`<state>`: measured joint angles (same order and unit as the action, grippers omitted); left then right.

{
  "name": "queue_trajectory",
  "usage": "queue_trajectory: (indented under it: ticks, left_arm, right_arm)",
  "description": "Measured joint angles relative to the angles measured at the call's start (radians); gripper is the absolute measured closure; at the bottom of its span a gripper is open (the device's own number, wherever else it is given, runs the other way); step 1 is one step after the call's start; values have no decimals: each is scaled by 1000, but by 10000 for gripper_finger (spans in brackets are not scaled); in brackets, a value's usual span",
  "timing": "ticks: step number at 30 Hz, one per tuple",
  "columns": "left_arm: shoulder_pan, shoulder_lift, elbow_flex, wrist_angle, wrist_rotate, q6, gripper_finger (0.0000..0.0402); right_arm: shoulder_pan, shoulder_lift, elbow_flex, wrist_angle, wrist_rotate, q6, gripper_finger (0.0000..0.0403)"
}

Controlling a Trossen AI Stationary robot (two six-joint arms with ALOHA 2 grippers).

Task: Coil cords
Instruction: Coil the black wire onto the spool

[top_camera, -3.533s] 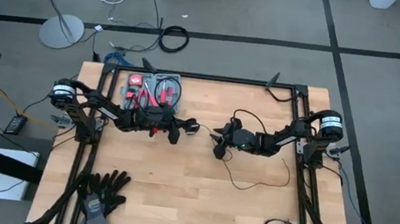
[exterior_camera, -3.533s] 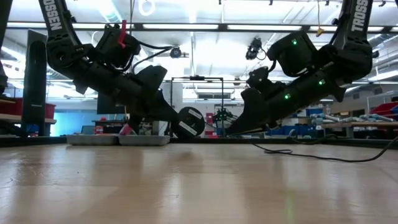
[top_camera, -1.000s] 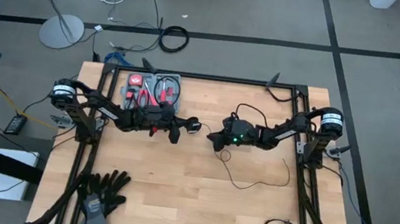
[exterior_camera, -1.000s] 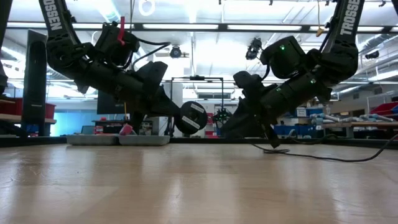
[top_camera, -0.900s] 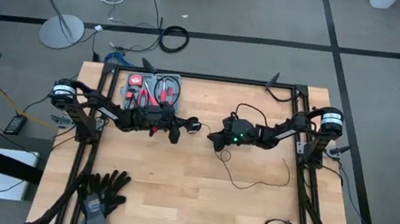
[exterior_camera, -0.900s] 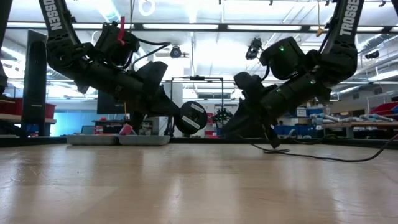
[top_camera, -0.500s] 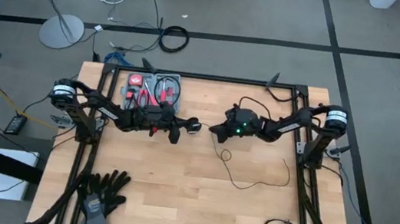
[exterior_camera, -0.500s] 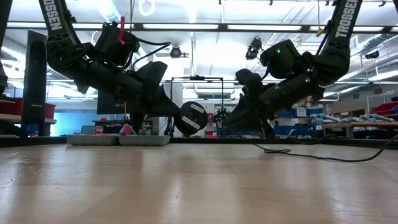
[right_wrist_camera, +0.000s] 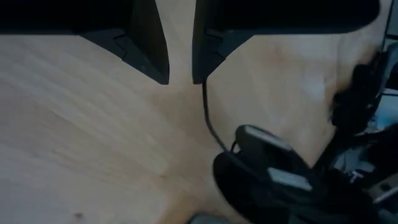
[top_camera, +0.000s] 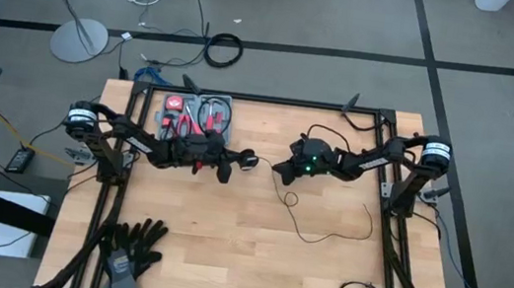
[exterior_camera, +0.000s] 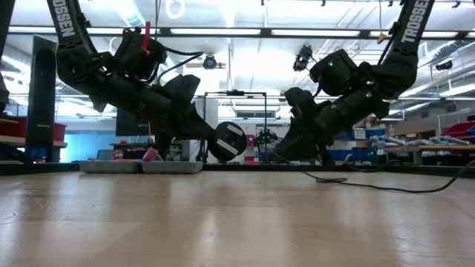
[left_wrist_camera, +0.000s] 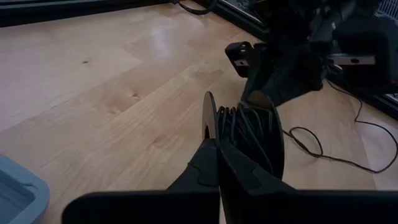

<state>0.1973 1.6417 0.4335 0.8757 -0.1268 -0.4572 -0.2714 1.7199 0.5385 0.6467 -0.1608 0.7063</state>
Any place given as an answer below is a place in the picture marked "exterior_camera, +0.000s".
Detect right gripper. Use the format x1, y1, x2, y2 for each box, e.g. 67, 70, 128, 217
273, 86, 391, 167

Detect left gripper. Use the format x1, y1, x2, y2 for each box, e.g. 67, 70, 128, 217
88, 73, 216, 161

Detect black cord spool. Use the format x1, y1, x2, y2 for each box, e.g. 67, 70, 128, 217
207, 121, 248, 162

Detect thin dark cord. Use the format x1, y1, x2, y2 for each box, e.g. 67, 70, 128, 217
259, 145, 475, 194

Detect blue storage bins with labels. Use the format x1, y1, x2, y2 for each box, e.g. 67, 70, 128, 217
333, 128, 387, 141

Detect small red drawers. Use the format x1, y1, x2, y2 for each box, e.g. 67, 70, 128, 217
244, 133, 261, 166

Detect black monitor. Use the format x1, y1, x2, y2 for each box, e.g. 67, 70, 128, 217
115, 107, 153, 137

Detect grey plastic tool case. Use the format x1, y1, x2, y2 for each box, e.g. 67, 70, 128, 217
78, 159, 205, 175

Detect small red clip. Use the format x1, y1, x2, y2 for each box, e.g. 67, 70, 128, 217
140, 21, 153, 57

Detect cluttered wooden workbench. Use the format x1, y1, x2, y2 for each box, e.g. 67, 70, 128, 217
384, 135, 475, 166

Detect yellow hanging tag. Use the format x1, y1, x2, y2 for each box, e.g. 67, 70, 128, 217
376, 0, 389, 45

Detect red plastic bin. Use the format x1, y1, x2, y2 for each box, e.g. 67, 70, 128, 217
443, 121, 475, 139

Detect black ceiling fixture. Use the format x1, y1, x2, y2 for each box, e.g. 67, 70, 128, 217
434, 59, 454, 72

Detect red storage bins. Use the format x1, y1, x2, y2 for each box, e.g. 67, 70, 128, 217
0, 116, 68, 144

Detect red-handled pliers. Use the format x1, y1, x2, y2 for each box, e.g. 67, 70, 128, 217
141, 147, 161, 162

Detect hanging black camera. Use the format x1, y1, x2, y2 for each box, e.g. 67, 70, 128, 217
292, 44, 315, 73
202, 54, 218, 70

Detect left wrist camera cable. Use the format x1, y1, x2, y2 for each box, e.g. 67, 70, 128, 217
146, 46, 206, 86

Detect short black cable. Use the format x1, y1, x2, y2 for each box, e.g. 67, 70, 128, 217
343, 154, 405, 174

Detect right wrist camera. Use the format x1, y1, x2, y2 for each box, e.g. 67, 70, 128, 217
309, 48, 360, 96

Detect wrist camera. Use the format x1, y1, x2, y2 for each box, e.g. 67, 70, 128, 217
114, 27, 168, 81
309, 48, 360, 96

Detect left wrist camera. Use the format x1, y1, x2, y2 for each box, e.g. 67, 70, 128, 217
114, 27, 168, 81

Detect black aluminium table frame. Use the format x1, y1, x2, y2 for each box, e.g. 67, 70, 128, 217
0, 35, 475, 176

